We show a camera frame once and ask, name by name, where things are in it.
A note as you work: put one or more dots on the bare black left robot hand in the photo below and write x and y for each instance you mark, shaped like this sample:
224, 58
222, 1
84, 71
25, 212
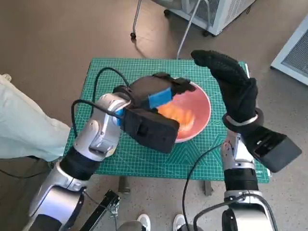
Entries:
149, 89

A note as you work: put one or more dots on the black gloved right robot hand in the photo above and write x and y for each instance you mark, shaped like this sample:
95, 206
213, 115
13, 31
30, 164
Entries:
238, 89

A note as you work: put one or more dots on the long striped toy bread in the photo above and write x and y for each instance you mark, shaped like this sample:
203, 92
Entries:
178, 115

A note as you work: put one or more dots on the pink bowl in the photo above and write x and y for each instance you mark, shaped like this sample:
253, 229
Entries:
199, 106

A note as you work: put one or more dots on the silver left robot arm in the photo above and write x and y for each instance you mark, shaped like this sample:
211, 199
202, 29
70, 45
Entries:
96, 130

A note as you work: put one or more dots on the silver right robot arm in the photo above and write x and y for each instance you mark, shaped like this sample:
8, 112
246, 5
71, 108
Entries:
240, 180

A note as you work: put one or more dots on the white vented panel unit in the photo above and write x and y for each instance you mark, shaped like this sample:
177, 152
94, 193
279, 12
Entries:
293, 55

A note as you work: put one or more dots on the metal chair leg with caster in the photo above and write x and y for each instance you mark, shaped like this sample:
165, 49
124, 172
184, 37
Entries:
136, 16

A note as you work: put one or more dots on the green cutting mat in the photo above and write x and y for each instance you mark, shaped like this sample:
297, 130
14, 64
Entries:
149, 163

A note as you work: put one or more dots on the white vented cabinet on casters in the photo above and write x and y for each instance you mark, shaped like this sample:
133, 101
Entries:
223, 14

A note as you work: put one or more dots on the grey bent metal tube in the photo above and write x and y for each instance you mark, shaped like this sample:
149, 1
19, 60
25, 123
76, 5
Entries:
188, 24

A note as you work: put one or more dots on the grey table leg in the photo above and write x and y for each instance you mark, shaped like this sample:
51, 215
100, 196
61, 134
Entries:
209, 187
124, 185

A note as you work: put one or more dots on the black bar with clamp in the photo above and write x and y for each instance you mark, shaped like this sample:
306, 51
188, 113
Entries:
106, 204

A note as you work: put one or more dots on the white shoe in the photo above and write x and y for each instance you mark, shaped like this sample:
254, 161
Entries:
144, 221
179, 221

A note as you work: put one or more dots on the grey rounded object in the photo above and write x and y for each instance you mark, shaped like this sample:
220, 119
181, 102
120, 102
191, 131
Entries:
130, 226

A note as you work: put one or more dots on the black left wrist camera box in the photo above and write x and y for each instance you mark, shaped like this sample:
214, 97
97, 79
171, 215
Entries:
151, 130

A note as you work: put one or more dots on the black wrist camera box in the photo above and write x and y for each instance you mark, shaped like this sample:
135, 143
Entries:
274, 149
151, 130

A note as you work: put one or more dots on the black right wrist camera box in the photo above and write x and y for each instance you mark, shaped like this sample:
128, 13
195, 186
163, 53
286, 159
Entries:
274, 149

